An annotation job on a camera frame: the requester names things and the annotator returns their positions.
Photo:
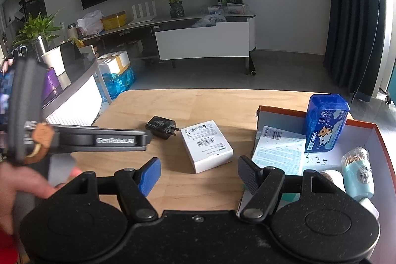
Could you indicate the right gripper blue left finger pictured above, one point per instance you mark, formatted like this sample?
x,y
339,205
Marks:
x,y
148,175

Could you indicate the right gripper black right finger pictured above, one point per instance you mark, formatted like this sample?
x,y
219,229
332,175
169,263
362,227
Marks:
x,y
250,174

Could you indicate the teal white paper box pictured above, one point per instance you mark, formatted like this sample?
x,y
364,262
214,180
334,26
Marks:
x,y
279,149

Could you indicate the white plug-in night light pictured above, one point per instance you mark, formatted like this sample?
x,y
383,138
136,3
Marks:
x,y
336,178

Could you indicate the blue floss pick box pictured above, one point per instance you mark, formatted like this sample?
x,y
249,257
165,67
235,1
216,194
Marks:
x,y
324,121

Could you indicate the teal toothpick dispenser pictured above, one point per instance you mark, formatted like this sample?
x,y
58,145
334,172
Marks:
x,y
357,174

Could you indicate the left hand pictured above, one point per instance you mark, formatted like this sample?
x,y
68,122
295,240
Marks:
x,y
20,179

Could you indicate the black power adapter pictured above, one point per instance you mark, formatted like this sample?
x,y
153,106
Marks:
x,y
162,127

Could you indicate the white labelled product box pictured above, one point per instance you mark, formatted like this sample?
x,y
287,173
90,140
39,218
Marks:
x,y
206,146

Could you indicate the purple box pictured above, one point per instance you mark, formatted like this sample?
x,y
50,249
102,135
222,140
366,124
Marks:
x,y
52,86

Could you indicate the blue plastic bag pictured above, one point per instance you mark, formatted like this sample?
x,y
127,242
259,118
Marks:
x,y
119,83

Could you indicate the green plant in steel pot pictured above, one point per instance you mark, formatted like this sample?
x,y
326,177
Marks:
x,y
38,32

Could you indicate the white yellow cardboard box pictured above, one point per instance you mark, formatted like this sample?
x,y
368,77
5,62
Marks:
x,y
114,62

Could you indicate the orange white cardboard box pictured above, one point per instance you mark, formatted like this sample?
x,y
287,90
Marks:
x,y
327,232

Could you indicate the white plastic bag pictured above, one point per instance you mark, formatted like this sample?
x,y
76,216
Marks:
x,y
91,23

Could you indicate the white black TV cabinet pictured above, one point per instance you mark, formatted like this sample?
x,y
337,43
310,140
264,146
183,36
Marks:
x,y
177,39

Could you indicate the yellow box on cabinet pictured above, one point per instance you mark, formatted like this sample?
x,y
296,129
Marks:
x,y
114,21

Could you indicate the dark blue curtain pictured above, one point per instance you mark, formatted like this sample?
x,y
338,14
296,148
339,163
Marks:
x,y
355,45

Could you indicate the white wifi router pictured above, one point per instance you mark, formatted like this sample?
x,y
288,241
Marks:
x,y
142,13

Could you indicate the crumpled blue white bag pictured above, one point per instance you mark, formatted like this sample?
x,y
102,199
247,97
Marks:
x,y
209,21

